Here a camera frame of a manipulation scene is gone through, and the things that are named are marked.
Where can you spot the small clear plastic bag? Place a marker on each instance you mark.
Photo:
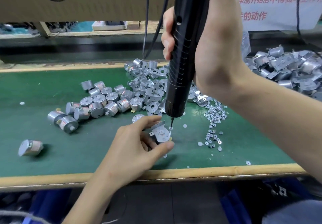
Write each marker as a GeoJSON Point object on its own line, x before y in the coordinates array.
{"type": "Point", "coordinates": [245, 43]}

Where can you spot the person's left hand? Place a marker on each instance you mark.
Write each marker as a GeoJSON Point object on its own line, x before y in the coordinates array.
{"type": "Point", "coordinates": [128, 156]}

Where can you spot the dark blue crate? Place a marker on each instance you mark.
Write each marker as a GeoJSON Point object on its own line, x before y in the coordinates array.
{"type": "Point", "coordinates": [251, 203]}

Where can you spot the silver round motor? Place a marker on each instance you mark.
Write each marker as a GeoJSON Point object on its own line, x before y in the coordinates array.
{"type": "Point", "coordinates": [163, 135]}

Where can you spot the brown back panel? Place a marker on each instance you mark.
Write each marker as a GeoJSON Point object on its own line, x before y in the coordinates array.
{"type": "Point", "coordinates": [90, 0]}

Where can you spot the green bench mat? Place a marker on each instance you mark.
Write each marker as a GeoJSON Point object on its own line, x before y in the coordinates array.
{"type": "Point", "coordinates": [20, 90]}

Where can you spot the grey blue trousers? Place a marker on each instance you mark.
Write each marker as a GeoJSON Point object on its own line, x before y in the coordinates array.
{"type": "Point", "coordinates": [297, 214]}

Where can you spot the silver metal bracket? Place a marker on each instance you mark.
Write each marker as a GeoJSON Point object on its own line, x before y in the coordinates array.
{"type": "Point", "coordinates": [157, 126]}

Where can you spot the pile of assembled motors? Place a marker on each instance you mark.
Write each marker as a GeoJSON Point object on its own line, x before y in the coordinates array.
{"type": "Point", "coordinates": [287, 68]}

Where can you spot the black electric screwdriver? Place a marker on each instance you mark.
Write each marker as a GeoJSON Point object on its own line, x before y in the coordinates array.
{"type": "Point", "coordinates": [183, 45]}

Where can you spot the person's right hand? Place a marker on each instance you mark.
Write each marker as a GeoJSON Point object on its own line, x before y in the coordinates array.
{"type": "Point", "coordinates": [216, 45]}

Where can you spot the pile of metal brackets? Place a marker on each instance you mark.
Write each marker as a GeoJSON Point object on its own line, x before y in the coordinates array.
{"type": "Point", "coordinates": [146, 83]}

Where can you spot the blue plastic bin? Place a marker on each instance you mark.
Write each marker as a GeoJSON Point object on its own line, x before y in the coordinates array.
{"type": "Point", "coordinates": [40, 206]}

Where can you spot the white paper sign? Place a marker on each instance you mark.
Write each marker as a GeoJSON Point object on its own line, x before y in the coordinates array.
{"type": "Point", "coordinates": [281, 2]}

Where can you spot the pile of silver motors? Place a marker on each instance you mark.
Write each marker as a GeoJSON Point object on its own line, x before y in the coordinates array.
{"type": "Point", "coordinates": [90, 105]}

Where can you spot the scatter of small silver screws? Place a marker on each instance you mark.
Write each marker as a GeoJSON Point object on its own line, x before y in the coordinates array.
{"type": "Point", "coordinates": [214, 123]}

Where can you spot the person's left forearm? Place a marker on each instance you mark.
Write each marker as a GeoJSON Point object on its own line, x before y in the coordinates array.
{"type": "Point", "coordinates": [90, 206]}

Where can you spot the person's right forearm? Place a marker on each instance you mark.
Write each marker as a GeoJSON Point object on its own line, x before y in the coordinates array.
{"type": "Point", "coordinates": [281, 126]}

